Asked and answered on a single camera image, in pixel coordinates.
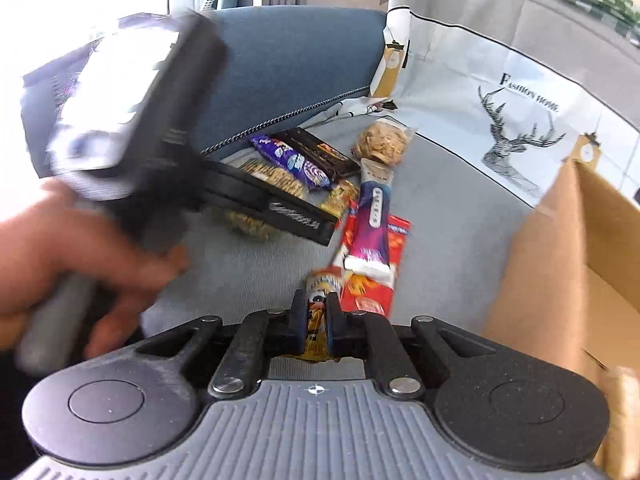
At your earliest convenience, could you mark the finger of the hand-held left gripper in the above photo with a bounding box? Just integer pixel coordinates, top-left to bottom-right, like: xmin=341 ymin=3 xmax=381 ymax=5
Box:
xmin=200 ymin=159 xmax=342 ymax=248

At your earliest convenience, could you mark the dark chocolate bar packet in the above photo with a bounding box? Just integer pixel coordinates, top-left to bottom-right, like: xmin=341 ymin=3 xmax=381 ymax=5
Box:
xmin=274 ymin=127 xmax=362 ymax=182

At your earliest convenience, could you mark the purple snack packet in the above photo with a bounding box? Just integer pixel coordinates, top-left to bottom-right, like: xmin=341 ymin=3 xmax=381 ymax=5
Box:
xmin=250 ymin=135 xmax=334 ymax=192

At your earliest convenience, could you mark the gold peanut candy packet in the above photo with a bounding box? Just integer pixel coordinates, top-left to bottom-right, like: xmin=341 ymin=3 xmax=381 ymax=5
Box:
xmin=320 ymin=180 xmax=361 ymax=219

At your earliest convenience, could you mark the flat red snack packet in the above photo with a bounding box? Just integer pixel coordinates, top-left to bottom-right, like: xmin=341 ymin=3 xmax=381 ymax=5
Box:
xmin=340 ymin=200 xmax=412 ymax=317

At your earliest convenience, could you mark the person's left hand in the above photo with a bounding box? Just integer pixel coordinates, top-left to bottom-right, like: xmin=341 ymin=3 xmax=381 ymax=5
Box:
xmin=0 ymin=180 xmax=192 ymax=361

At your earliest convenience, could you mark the deer printed cloth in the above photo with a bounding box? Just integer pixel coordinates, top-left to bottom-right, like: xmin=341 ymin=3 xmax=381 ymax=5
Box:
xmin=310 ymin=0 xmax=640 ymax=211

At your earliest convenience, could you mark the round cracker packet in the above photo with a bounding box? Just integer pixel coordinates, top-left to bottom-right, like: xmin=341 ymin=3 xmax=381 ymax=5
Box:
xmin=222 ymin=159 xmax=309 ymax=242

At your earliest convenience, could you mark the round cookie clear packet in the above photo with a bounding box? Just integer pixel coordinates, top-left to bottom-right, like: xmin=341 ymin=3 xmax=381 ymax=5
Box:
xmin=350 ymin=117 xmax=417 ymax=169

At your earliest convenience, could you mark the blue sofa cushion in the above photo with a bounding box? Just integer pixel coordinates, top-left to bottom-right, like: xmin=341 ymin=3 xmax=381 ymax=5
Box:
xmin=20 ymin=7 xmax=389 ymax=161

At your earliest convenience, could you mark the yellow snack packet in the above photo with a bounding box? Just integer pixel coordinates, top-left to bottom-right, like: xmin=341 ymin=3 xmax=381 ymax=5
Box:
xmin=301 ymin=266 xmax=347 ymax=364

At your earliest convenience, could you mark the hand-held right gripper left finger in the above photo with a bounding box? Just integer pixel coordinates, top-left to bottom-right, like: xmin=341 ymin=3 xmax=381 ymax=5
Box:
xmin=132 ymin=290 xmax=308 ymax=401

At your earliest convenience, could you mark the brown cardboard box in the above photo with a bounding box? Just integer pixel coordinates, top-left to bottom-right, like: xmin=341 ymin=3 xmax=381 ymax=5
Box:
xmin=482 ymin=157 xmax=640 ymax=480

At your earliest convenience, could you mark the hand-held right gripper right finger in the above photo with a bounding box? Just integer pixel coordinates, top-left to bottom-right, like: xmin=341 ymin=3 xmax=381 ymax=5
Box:
xmin=325 ymin=294 xmax=496 ymax=396

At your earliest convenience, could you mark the long purple tube packet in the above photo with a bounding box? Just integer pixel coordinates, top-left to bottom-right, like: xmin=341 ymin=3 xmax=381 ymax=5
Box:
xmin=332 ymin=157 xmax=399 ymax=289

